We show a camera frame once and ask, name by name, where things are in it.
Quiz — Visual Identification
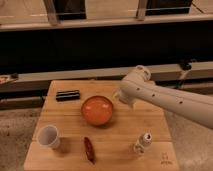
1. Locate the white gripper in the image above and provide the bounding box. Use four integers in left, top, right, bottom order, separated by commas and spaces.
113, 89, 135, 108

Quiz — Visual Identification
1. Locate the orange ceramic bowl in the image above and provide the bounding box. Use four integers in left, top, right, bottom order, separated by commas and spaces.
81, 96, 113, 126

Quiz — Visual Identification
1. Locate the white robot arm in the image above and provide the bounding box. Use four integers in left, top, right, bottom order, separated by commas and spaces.
116, 65, 213, 129

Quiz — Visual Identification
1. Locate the small white bottle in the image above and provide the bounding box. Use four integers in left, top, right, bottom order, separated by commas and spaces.
133, 132, 152, 155

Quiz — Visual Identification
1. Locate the black rectangular block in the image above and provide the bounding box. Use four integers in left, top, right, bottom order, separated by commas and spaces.
56, 90, 80, 101

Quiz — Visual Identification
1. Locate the dark red chili pepper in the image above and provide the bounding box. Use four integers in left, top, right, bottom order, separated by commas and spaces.
84, 137, 95, 163

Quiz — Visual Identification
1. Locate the white paper cup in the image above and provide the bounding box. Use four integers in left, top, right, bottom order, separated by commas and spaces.
36, 125, 60, 149

